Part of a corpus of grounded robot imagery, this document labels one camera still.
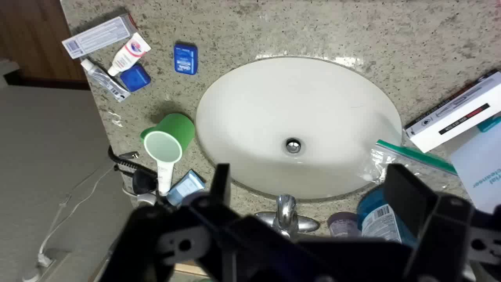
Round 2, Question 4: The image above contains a long white toothpaste box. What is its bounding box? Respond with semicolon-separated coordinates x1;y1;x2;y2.
61;13;138;60

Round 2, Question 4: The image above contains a white box teal print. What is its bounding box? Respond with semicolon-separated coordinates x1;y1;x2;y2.
448;117;501;217

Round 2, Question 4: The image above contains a crumpled silver tube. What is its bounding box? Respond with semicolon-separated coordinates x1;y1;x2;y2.
78;57;131;104

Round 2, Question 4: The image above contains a green toothbrush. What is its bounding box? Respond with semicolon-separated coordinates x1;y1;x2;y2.
371;138;459;185

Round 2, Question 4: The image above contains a blue dental floss box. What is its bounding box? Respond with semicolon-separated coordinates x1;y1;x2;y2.
172;41;200;77

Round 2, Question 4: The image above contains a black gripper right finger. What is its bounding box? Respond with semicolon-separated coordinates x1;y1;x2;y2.
383;164;438;240

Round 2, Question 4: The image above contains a dark grey power adapter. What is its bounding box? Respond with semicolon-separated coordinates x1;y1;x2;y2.
131;170;158;196

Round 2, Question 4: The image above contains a chrome faucet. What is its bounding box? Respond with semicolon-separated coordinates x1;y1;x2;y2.
255;193;321;240

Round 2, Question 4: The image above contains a white oval sink basin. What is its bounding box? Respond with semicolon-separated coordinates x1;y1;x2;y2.
194;55;404;203

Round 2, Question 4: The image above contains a small white tube red logo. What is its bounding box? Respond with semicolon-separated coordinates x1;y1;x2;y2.
106;32;152;79

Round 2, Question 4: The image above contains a white power cable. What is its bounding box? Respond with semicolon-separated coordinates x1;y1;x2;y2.
34;165;117;265

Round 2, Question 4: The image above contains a blue mouthwash bottle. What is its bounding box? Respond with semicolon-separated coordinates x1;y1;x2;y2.
355;185;419;248

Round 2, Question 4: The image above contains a metal sink drain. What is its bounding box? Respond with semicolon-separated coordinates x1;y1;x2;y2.
283;137;304;156

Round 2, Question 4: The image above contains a white box red black stripe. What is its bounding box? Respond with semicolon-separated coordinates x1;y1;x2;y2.
404;70;501;154

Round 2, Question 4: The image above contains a blue square container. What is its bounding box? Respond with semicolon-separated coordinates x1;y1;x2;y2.
119;63;153;95

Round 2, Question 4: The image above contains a green mug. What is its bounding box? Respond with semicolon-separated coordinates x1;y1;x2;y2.
139;112;197;165

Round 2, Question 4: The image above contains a small purple jar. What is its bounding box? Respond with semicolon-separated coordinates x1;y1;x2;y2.
325;211;361;239

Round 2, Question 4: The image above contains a white cream tube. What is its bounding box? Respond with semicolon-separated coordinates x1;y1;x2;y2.
155;156;177;198

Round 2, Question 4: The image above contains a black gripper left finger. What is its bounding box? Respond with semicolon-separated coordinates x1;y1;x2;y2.
208;164;232;207

